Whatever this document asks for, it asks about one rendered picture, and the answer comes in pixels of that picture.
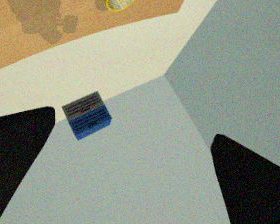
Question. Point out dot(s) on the yellow mug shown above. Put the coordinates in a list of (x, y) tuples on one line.
[(117, 5)]

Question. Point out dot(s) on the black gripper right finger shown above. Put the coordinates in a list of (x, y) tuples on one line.
[(250, 184)]

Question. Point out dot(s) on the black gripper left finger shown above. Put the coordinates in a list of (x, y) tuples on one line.
[(22, 137)]

